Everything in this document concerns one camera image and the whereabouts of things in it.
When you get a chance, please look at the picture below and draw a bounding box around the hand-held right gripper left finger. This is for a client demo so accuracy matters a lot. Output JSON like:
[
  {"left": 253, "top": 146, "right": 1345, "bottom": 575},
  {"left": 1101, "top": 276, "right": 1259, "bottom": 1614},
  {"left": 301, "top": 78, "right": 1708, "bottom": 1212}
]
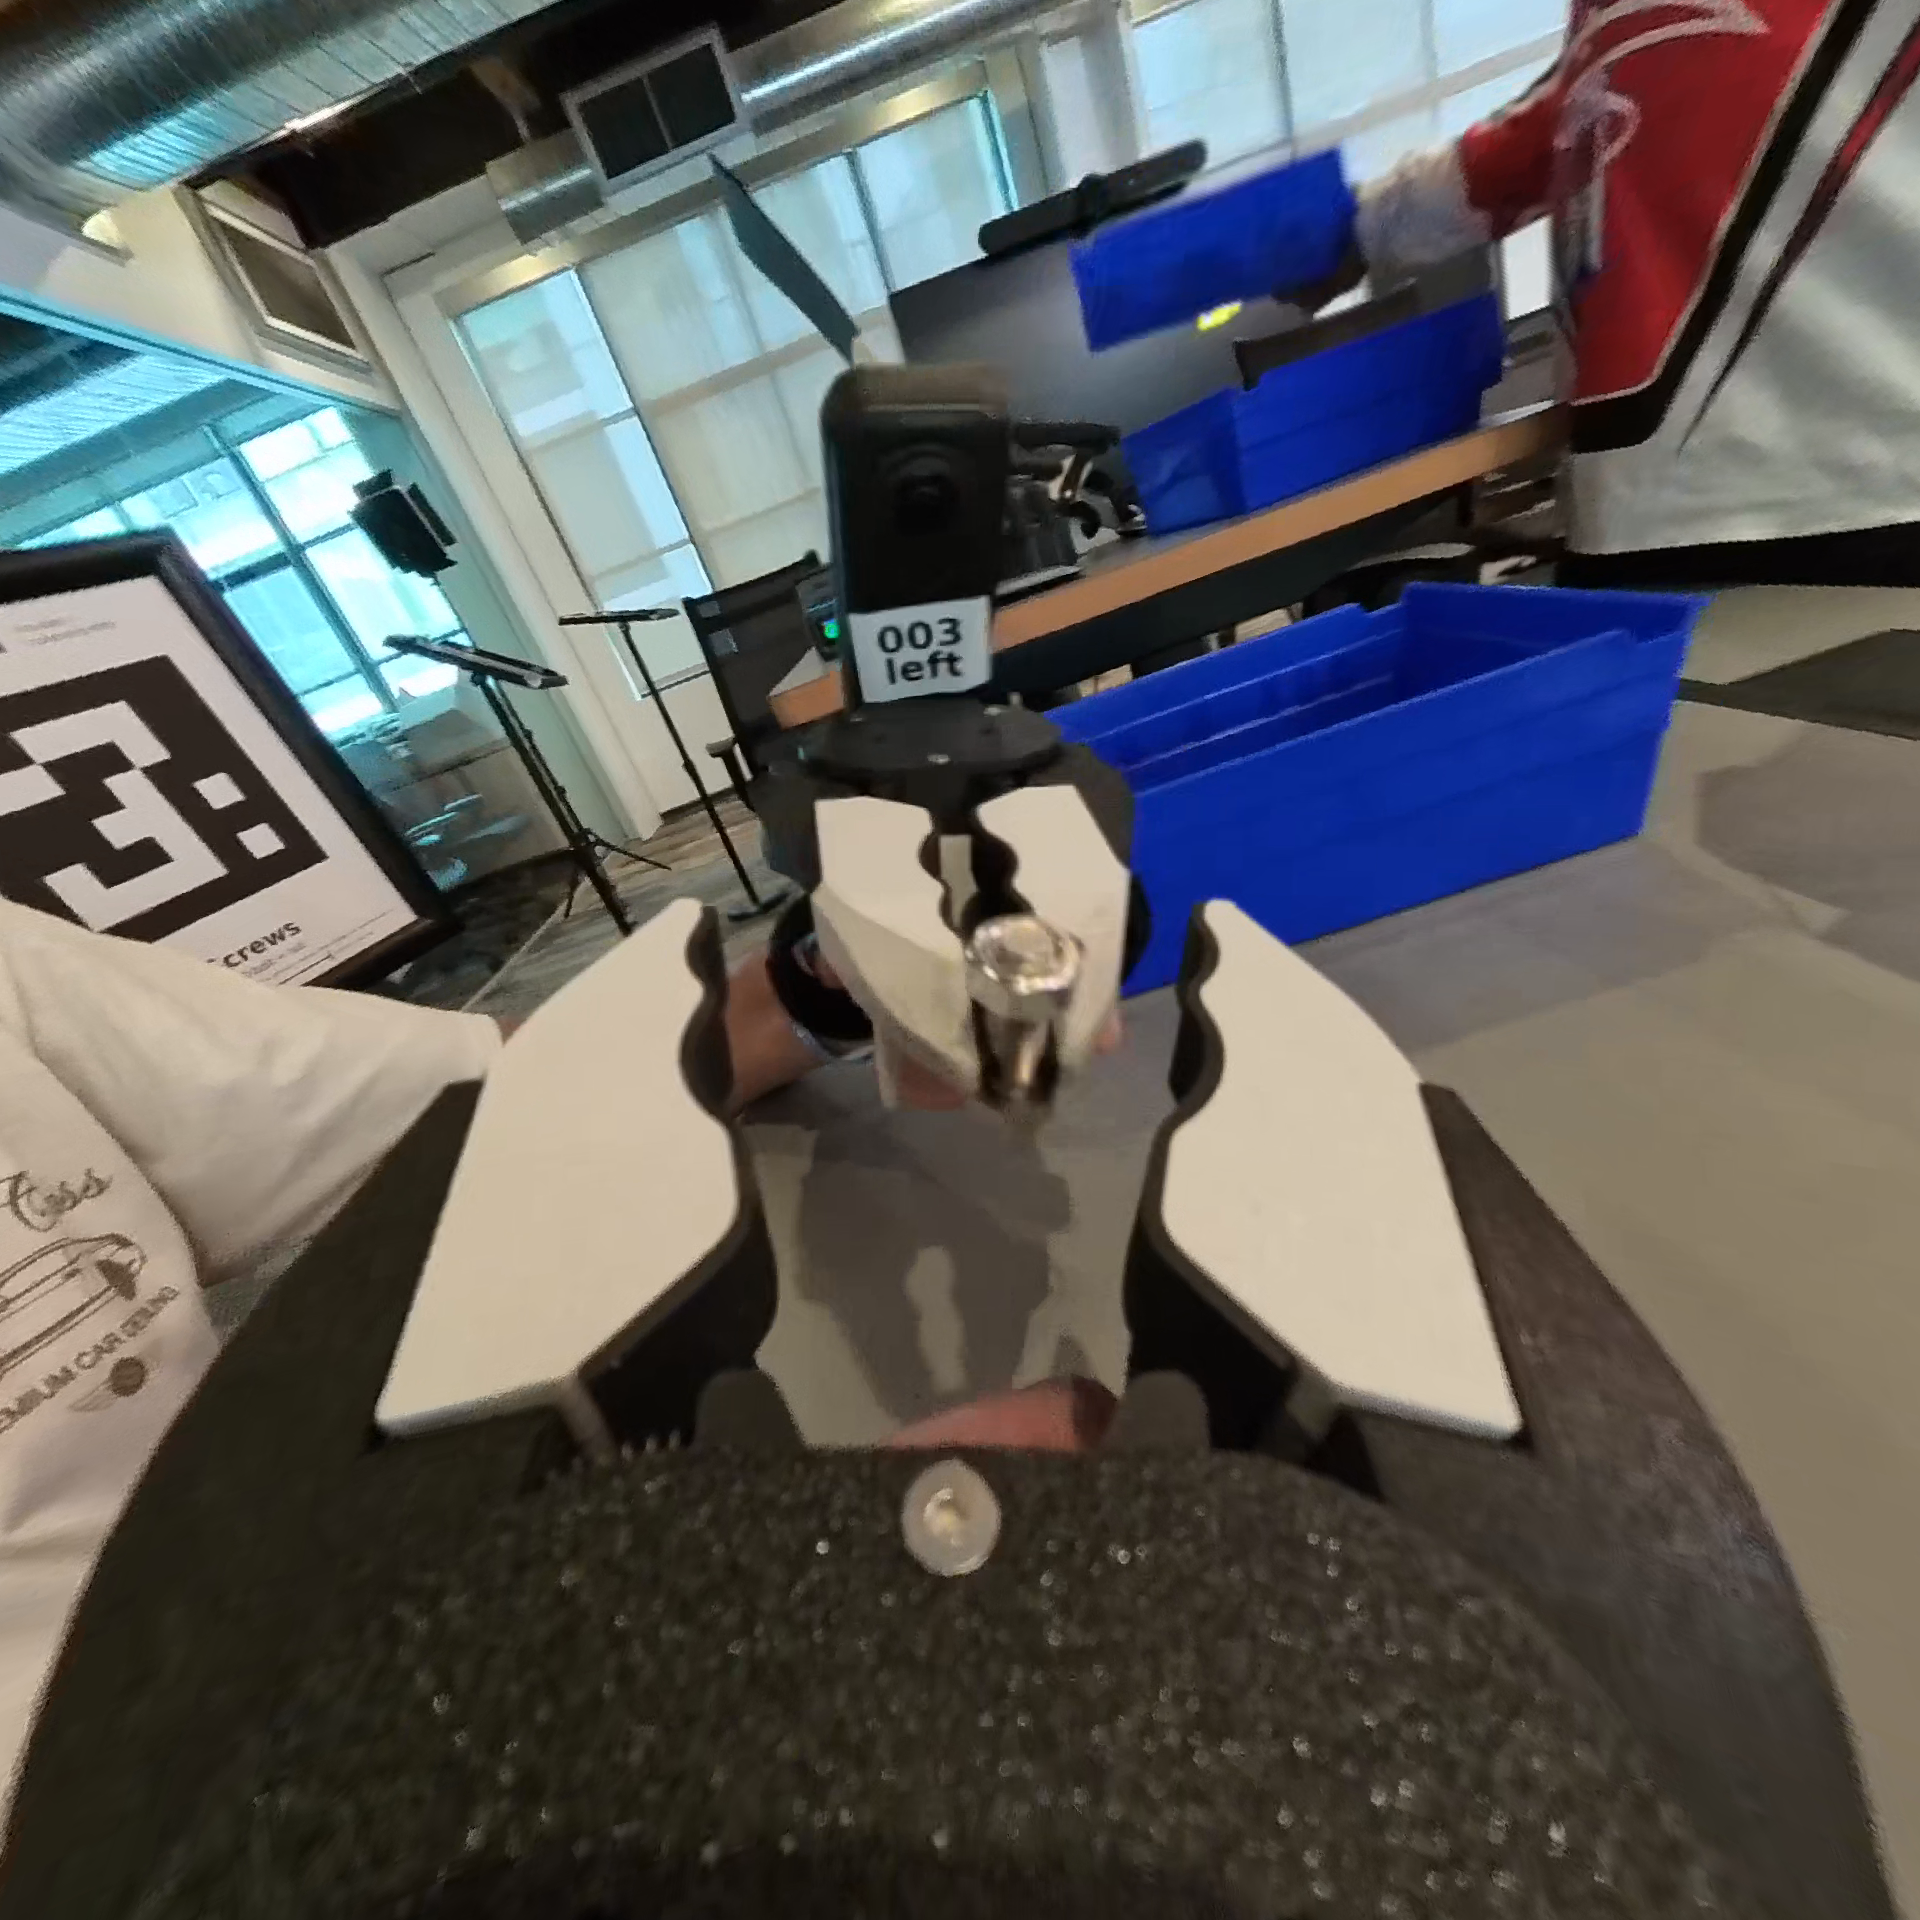
[{"left": 373, "top": 895, "right": 784, "bottom": 1464}]

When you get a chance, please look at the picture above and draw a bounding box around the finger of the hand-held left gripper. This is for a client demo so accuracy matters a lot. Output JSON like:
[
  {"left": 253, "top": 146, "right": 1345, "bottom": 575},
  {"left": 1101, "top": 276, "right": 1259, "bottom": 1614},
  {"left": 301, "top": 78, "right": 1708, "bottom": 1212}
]
[
  {"left": 813, "top": 790, "right": 986, "bottom": 1112},
  {"left": 977, "top": 784, "right": 1137, "bottom": 1056}
]

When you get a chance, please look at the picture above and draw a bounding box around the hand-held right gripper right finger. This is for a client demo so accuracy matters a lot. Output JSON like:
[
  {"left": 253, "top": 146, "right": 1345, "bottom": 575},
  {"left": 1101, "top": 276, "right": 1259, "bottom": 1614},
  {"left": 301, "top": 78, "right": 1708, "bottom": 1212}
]
[{"left": 1124, "top": 895, "right": 1528, "bottom": 1461}]

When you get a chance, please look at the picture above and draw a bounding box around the silver hex bolt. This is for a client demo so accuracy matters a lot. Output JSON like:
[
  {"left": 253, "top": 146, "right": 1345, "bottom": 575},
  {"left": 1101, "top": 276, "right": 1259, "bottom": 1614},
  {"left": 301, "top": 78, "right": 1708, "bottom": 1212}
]
[{"left": 967, "top": 917, "right": 1087, "bottom": 1120}]

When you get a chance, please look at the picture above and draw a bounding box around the large blue plastic bin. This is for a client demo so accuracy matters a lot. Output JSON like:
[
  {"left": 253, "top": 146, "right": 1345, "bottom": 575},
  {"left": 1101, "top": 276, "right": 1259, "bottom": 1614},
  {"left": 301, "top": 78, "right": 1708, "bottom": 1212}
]
[{"left": 1048, "top": 582, "right": 1712, "bottom": 1000}]

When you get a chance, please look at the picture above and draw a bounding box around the person's left hand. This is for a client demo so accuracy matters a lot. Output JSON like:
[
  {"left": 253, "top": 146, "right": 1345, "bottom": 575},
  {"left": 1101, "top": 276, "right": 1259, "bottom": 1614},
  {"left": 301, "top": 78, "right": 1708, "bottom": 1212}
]
[{"left": 723, "top": 951, "right": 887, "bottom": 1120}]

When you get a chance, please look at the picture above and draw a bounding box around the black desk device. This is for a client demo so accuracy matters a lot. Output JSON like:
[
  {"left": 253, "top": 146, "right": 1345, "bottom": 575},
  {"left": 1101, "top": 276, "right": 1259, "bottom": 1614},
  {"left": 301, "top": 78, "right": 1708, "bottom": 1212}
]
[{"left": 984, "top": 421, "right": 1149, "bottom": 584}]

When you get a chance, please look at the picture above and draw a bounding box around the black computer monitor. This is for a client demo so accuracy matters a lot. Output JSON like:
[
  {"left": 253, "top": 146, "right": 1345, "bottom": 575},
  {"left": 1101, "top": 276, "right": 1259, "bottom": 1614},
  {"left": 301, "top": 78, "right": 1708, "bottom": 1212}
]
[{"left": 887, "top": 246, "right": 1250, "bottom": 455}]

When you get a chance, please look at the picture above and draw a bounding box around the black office chair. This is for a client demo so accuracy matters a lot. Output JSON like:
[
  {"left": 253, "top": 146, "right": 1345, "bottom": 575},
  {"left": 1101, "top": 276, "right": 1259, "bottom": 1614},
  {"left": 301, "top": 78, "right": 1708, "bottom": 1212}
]
[{"left": 682, "top": 550, "right": 829, "bottom": 819}]

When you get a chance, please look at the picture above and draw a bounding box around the dark angled panel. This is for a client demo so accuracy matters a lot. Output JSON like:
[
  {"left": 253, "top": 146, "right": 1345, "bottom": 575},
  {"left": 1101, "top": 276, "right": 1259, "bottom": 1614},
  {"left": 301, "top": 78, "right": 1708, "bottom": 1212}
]
[{"left": 709, "top": 154, "right": 863, "bottom": 366}]

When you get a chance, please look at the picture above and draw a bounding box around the black tripod stand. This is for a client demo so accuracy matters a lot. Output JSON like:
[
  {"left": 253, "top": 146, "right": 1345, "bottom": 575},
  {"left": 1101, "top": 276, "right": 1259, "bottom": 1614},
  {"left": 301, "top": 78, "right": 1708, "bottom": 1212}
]
[
  {"left": 559, "top": 603, "right": 784, "bottom": 920},
  {"left": 381, "top": 631, "right": 676, "bottom": 940}
]

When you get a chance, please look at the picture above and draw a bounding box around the wooden desk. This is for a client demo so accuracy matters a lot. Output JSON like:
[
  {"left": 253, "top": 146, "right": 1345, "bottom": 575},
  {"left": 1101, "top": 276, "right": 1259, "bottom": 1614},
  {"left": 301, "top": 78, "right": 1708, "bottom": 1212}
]
[{"left": 769, "top": 397, "right": 1573, "bottom": 725}]

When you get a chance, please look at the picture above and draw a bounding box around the black webcam bar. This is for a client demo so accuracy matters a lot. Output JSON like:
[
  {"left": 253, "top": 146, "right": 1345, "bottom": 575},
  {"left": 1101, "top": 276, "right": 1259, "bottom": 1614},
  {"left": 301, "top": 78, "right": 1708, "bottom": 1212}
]
[{"left": 979, "top": 141, "right": 1209, "bottom": 259}]

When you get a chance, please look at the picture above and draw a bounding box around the ceiling air vent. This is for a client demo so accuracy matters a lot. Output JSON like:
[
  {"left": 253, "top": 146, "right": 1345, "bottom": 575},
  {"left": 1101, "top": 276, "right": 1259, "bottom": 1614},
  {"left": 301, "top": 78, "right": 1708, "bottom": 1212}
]
[{"left": 560, "top": 37, "right": 748, "bottom": 184}]

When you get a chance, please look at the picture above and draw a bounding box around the black studio light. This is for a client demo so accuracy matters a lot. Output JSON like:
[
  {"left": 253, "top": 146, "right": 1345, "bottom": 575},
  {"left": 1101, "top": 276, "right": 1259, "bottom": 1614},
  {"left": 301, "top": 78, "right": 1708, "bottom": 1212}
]
[{"left": 352, "top": 470, "right": 463, "bottom": 580}]

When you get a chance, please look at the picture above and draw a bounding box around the framed black-white tag poster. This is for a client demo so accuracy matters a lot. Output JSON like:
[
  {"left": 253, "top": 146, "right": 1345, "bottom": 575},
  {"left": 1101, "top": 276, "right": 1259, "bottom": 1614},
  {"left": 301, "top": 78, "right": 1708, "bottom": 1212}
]
[{"left": 0, "top": 527, "right": 463, "bottom": 995}]

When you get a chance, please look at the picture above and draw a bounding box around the silver ventilation duct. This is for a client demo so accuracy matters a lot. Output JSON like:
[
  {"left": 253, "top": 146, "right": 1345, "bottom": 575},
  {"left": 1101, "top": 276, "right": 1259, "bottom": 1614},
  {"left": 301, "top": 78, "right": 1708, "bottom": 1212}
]
[
  {"left": 496, "top": 23, "right": 1149, "bottom": 226},
  {"left": 0, "top": 0, "right": 513, "bottom": 196}
]

